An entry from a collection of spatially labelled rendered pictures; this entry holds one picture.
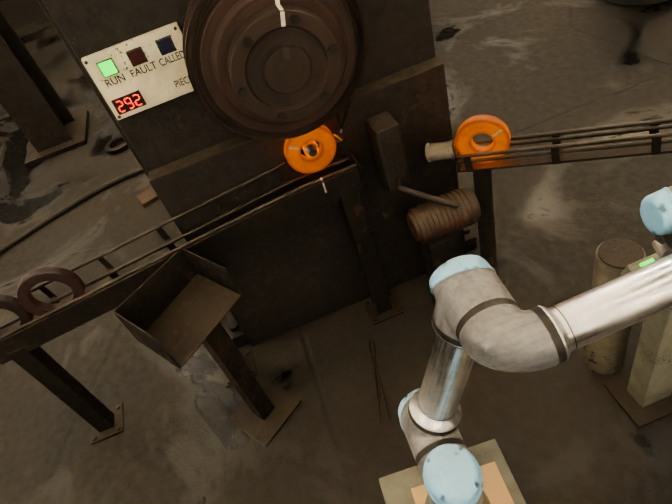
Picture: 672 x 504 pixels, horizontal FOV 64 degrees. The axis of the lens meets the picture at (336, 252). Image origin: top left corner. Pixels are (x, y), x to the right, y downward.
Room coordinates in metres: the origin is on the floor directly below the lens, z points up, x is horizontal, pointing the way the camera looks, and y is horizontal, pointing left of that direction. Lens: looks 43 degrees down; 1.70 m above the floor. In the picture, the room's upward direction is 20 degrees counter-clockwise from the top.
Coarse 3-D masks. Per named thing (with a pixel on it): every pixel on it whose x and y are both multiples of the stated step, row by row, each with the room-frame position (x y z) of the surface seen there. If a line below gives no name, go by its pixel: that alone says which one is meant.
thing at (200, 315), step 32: (192, 256) 1.23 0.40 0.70; (160, 288) 1.19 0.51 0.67; (192, 288) 1.21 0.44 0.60; (224, 288) 1.16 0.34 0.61; (128, 320) 1.11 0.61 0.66; (160, 320) 1.14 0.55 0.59; (192, 320) 1.09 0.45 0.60; (160, 352) 0.99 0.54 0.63; (192, 352) 0.98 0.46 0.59; (224, 352) 1.09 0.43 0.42; (256, 384) 1.11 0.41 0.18; (256, 416) 1.11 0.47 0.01; (288, 416) 1.06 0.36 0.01
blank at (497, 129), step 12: (468, 120) 1.30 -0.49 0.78; (480, 120) 1.27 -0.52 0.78; (492, 120) 1.26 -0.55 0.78; (468, 132) 1.29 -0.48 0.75; (480, 132) 1.27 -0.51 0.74; (492, 132) 1.26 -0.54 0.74; (504, 132) 1.24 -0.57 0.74; (456, 144) 1.31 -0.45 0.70; (468, 144) 1.29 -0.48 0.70; (492, 144) 1.27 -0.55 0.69; (504, 144) 1.24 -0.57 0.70; (492, 156) 1.26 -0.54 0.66
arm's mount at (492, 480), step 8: (488, 464) 0.54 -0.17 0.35; (488, 472) 0.52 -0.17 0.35; (496, 472) 0.51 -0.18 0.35; (488, 480) 0.50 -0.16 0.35; (496, 480) 0.49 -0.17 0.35; (416, 488) 0.54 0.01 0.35; (424, 488) 0.53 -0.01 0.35; (488, 488) 0.48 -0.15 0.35; (496, 488) 0.48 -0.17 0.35; (504, 488) 0.47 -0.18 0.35; (416, 496) 0.52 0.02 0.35; (424, 496) 0.51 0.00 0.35; (488, 496) 0.47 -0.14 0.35; (496, 496) 0.46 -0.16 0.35; (504, 496) 0.46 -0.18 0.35
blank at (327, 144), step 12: (312, 132) 1.38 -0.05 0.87; (324, 132) 1.38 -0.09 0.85; (288, 144) 1.37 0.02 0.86; (300, 144) 1.38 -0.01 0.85; (324, 144) 1.38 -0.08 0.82; (288, 156) 1.37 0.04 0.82; (300, 156) 1.37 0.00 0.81; (324, 156) 1.38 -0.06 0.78; (300, 168) 1.37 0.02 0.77; (312, 168) 1.38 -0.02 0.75
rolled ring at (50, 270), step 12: (24, 276) 1.34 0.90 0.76; (36, 276) 1.32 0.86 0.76; (48, 276) 1.33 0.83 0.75; (60, 276) 1.33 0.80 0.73; (72, 276) 1.34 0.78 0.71; (24, 288) 1.32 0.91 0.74; (72, 288) 1.33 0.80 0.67; (84, 288) 1.34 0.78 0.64; (24, 300) 1.32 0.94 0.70; (36, 300) 1.34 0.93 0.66; (36, 312) 1.32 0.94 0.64
